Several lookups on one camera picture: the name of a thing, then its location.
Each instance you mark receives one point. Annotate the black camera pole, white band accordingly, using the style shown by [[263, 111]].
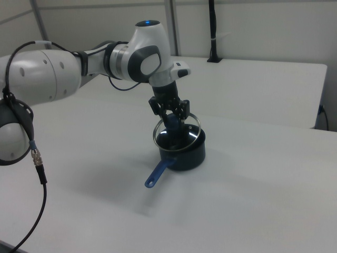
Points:
[[213, 31]]

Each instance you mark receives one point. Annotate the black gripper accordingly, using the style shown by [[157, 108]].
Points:
[[166, 93]]

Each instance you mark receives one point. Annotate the glass lid with blue knob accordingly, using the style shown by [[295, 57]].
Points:
[[172, 127]]

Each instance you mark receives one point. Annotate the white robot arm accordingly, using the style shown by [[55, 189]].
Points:
[[52, 71]]

